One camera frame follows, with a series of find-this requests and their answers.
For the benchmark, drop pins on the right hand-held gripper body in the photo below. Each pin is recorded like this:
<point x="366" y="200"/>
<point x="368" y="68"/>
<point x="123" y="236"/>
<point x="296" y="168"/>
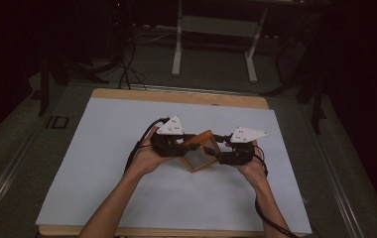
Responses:
<point x="239" y="155"/>

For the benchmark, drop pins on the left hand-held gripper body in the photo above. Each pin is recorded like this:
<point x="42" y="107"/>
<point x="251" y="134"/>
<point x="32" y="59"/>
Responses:
<point x="166" y="143"/>

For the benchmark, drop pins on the orange box with picture lid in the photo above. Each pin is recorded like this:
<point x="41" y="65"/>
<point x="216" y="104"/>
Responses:
<point x="198" y="162"/>

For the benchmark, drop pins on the person's right hand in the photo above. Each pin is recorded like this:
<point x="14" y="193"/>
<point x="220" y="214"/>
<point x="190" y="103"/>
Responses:
<point x="256" y="170"/>

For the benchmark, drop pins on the person's left hand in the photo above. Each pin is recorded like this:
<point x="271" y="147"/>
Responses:
<point x="145" y="160"/>

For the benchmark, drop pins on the white table mat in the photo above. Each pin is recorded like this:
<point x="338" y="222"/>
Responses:
<point x="94" y="165"/>

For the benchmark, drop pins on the black metal stand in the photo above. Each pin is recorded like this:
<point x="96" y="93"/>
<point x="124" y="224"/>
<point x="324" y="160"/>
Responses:
<point x="317" y="105"/>

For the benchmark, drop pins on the white metal desk frame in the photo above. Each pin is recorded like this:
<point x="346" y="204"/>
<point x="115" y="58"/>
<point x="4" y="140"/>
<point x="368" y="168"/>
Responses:
<point x="177" y="49"/>

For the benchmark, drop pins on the metal floor rail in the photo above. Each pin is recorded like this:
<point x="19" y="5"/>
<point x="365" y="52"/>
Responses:
<point x="8" y="175"/>
<point x="337" y="185"/>

